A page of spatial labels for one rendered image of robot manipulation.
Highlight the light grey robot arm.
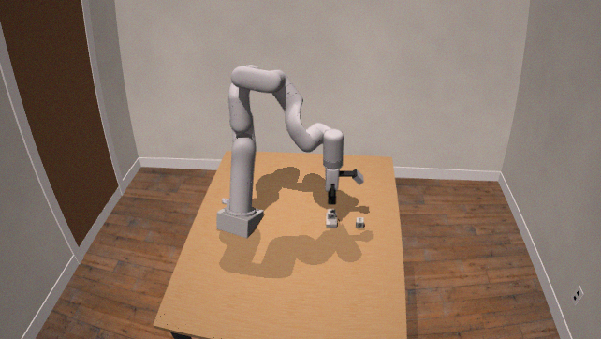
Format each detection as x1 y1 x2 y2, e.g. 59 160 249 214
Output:
222 65 344 216

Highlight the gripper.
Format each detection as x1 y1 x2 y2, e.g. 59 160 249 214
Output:
323 165 341 204

